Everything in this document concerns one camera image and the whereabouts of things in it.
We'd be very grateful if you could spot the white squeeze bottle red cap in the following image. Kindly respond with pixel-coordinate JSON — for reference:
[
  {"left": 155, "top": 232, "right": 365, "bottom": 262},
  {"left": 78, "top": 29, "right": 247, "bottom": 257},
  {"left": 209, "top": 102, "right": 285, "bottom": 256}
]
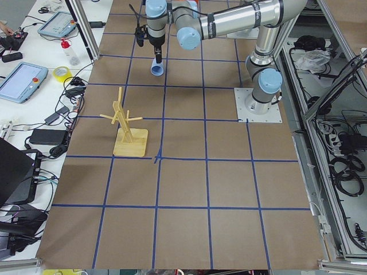
[{"left": 61, "top": 38, "right": 80, "bottom": 66}]

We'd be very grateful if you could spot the white base plate, viewer right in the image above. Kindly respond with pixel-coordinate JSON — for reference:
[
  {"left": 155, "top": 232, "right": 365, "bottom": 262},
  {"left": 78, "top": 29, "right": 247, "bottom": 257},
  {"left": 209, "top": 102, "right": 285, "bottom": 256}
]
[{"left": 234, "top": 88, "right": 282, "bottom": 123}]

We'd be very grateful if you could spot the black power adapter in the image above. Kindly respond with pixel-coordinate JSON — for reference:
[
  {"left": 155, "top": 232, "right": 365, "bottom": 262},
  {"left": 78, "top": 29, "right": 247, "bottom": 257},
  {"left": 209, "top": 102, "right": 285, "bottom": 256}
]
[{"left": 29, "top": 129, "right": 67, "bottom": 146}]

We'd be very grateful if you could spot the black gripper, viewer left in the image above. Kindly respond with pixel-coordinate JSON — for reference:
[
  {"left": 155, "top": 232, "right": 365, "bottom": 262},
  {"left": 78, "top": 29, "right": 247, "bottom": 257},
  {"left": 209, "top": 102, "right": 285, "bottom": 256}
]
[{"left": 149, "top": 36, "right": 165, "bottom": 64}]

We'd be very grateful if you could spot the wooden cup rack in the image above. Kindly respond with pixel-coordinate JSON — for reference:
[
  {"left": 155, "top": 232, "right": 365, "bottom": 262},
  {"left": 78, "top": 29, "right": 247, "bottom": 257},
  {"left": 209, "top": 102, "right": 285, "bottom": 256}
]
[{"left": 100, "top": 87, "right": 149, "bottom": 158}]

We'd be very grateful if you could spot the aluminium frame post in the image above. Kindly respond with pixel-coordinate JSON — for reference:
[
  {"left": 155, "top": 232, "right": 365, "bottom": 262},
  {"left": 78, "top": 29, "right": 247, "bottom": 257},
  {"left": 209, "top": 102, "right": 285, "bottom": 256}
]
[{"left": 65, "top": 0, "right": 100, "bottom": 61}]

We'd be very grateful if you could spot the teach pendant near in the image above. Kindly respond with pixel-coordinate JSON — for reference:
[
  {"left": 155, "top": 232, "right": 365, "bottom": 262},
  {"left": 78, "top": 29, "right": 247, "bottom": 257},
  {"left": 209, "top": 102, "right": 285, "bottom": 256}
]
[{"left": 1, "top": 62, "right": 49, "bottom": 103}]

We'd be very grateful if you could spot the light blue plastic cup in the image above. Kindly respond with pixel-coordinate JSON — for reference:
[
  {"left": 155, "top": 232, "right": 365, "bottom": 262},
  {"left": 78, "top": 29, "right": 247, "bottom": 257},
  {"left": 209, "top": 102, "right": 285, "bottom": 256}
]
[{"left": 150, "top": 58, "right": 165, "bottom": 76}]

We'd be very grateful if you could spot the silver robot arm, viewer left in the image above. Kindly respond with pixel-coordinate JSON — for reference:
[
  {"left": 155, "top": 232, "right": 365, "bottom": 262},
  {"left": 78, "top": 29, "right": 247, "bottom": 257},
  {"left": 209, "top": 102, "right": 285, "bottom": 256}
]
[{"left": 136, "top": 0, "right": 306, "bottom": 115}]

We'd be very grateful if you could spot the teach pendant far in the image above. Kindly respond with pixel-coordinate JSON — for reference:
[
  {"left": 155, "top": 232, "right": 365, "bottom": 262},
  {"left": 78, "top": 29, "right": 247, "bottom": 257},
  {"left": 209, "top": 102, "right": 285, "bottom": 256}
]
[{"left": 37, "top": 11, "right": 76, "bottom": 38}]

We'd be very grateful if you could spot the teach pendant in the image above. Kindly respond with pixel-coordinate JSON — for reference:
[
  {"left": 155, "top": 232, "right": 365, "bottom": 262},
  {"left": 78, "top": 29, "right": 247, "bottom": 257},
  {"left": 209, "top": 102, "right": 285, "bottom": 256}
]
[
  {"left": 1, "top": 62, "right": 49, "bottom": 103},
  {"left": 37, "top": 11, "right": 76, "bottom": 38}
]

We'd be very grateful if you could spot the yellow tape roll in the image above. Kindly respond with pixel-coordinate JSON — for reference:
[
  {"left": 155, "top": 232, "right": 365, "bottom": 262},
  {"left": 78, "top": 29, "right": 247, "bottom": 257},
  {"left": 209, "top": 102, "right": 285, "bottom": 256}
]
[{"left": 53, "top": 66, "right": 72, "bottom": 83}]

